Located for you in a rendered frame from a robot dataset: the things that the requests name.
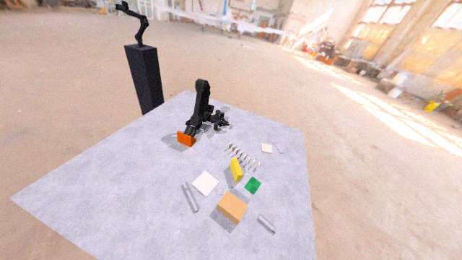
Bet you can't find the green flat square tile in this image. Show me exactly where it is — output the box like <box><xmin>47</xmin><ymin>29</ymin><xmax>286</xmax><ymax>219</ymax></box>
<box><xmin>244</xmin><ymin>177</ymin><xmax>261</xmax><ymax>194</ymax></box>

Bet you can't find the yellow rectangular block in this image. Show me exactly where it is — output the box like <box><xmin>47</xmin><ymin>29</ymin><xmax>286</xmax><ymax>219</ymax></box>
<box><xmin>230</xmin><ymin>158</ymin><xmax>243</xmax><ymax>182</ymax></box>

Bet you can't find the white flat square tile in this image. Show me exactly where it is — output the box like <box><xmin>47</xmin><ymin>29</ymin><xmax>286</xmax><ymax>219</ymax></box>
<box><xmin>191</xmin><ymin>171</ymin><xmax>219</xmax><ymax>196</ymax></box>

